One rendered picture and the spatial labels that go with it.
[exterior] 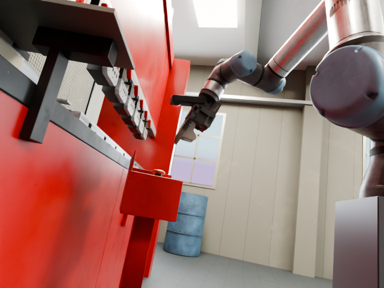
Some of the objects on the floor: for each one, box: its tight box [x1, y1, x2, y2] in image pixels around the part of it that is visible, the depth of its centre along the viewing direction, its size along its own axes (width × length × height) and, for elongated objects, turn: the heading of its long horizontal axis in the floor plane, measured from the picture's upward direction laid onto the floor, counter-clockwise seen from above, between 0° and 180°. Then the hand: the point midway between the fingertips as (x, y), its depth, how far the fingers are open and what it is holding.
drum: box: [163, 192, 208, 257], centre depth 398 cm, size 58×58×90 cm
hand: (175, 139), depth 83 cm, fingers closed
